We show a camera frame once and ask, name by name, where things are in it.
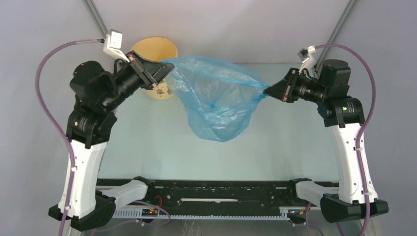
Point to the yellow capybara trash bin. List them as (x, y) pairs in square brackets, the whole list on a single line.
[(157, 49)]

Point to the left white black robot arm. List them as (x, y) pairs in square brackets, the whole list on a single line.
[(84, 206)]

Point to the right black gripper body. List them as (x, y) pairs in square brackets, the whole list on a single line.
[(307, 88)]

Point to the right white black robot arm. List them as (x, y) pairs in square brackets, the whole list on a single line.
[(343, 115)]

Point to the left small circuit board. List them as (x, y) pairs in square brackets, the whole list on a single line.
[(149, 213)]

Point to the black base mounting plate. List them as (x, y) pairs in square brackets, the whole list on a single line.
[(225, 198)]

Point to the white toothed cable duct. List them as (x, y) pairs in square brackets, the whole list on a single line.
[(135, 213)]

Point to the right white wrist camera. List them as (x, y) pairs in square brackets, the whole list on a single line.
[(306, 57)]

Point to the small circuit board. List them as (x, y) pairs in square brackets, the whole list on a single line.
[(149, 213), (296, 214)]

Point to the right small circuit board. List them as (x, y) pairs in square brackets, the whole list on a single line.
[(296, 214)]

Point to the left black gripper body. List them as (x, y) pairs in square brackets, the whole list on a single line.
[(127, 81)]

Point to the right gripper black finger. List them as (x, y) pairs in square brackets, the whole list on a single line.
[(281, 85), (277, 93)]

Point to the blue plastic trash bag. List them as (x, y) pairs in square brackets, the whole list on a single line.
[(219, 96)]

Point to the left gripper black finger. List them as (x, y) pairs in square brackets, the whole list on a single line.
[(148, 70), (150, 81)]

